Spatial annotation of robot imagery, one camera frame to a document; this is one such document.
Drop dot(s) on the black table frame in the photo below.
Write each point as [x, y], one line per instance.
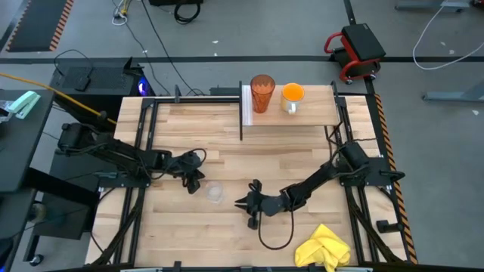
[141, 151]

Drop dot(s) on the black side table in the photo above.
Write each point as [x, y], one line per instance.
[20, 140]

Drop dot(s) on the hazard stripe tape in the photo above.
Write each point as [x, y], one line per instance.
[393, 170]

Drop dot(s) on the red faceted plastic tumbler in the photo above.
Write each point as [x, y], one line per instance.
[262, 92]

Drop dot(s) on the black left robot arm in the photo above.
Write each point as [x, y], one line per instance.
[113, 153]

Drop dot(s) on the yellow and white mug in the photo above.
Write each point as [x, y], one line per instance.
[292, 96]

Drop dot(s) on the clear glass cup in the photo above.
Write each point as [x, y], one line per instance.
[214, 192]

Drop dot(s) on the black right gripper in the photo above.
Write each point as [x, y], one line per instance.
[266, 206]

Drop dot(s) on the yellow cloth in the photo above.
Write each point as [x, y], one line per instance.
[323, 249]

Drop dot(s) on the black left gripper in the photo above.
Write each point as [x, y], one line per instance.
[187, 163]

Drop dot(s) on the black computer case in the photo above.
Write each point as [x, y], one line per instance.
[102, 81]

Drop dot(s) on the red and black rolling stool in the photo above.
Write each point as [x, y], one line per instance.
[359, 47]

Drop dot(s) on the black mat with hazard stripes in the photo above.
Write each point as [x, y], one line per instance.
[38, 24]

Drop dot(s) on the wooden shelf with black legs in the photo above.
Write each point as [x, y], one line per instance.
[317, 107]

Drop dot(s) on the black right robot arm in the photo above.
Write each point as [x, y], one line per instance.
[325, 174]

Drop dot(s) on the green stapler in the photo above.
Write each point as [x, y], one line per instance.
[24, 104]

